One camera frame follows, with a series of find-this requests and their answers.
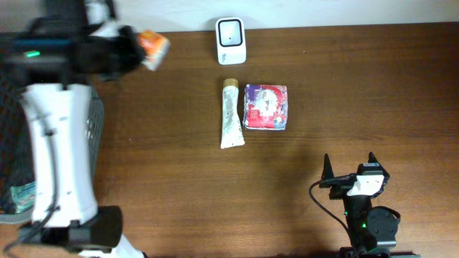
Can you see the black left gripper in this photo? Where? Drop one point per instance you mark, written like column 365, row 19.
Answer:
column 120, row 51

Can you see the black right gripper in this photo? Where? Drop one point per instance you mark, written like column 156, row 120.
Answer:
column 340, row 187

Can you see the orange tissue packet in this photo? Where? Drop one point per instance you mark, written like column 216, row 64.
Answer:
column 156, row 47

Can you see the red purple tissue pack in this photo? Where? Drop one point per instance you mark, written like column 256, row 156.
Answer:
column 265, row 107

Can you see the white cream tube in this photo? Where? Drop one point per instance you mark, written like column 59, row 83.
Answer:
column 231, row 126

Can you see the green wet wipes pack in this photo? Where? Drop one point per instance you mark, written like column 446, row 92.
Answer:
column 23, row 197

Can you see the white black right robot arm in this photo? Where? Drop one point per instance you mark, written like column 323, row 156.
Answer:
column 371, row 229

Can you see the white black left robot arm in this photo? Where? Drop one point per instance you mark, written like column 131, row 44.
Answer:
column 51, row 62

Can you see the white barcode scanner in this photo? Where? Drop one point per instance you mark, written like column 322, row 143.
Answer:
column 231, row 42

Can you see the grey plastic basket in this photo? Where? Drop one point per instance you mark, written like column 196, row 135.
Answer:
column 89, row 129

